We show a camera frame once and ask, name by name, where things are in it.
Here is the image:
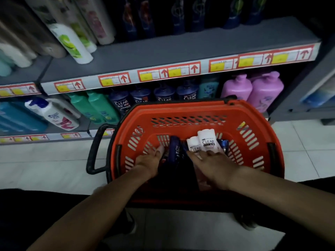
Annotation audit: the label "person's right hand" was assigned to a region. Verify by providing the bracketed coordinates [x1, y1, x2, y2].
[187, 150, 241, 191]

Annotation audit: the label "person's left hand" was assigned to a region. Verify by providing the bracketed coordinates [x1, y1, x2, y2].
[135, 145, 165, 180]

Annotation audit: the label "orange shopping basket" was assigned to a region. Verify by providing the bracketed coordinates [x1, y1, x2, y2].
[85, 95, 286, 210]

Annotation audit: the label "grey store shelf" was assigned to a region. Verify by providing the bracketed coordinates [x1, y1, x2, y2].
[0, 0, 322, 145]

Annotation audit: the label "person's right forearm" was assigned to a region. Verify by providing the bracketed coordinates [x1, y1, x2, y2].
[228, 166, 335, 245]

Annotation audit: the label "person's left forearm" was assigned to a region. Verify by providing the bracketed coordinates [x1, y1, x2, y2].
[26, 169, 151, 251]

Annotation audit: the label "person's right grey shoe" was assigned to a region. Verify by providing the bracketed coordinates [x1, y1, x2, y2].
[233, 210, 260, 231]

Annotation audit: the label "person's grey shoe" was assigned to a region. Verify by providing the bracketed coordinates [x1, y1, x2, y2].
[233, 210, 260, 231]
[123, 209, 137, 234]

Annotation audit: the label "person's left grey shoe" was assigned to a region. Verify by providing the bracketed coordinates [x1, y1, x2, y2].
[123, 209, 137, 234]

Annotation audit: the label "person's black trousers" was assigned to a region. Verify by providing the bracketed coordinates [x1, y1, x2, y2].
[0, 176, 335, 251]

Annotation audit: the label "navy round bottle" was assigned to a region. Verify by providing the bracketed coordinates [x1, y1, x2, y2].
[109, 90, 134, 115]
[130, 87, 152, 104]
[176, 82, 199, 101]
[154, 85, 176, 102]

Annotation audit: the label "small teal bottle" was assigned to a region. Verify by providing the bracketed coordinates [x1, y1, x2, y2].
[198, 75, 220, 100]

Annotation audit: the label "purple pump bottle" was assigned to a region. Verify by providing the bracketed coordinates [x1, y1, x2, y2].
[220, 74, 254, 101]
[247, 71, 285, 114]

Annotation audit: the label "grey metal store shelving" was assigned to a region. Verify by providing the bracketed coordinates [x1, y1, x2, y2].
[0, 44, 314, 144]

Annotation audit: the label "grey end rack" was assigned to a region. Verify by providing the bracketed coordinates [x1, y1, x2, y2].
[267, 36, 335, 126]

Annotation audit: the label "white pump bottle blue cap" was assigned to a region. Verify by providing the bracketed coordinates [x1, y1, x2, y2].
[25, 98, 80, 131]

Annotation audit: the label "white blue tube bottle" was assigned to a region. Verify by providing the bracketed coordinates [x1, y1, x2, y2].
[301, 75, 335, 108]

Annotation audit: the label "row of slim dark bottles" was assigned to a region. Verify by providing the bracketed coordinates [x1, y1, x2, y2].
[119, 0, 271, 41]

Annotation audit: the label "beige bottle brown base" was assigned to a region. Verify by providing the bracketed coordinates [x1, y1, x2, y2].
[0, 5, 67, 59]

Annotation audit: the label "beige bottle white base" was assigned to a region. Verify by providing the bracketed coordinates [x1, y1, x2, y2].
[0, 41, 33, 68]

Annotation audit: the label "teal curvy bottle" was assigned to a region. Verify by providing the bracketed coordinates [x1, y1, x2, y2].
[0, 49, 14, 77]

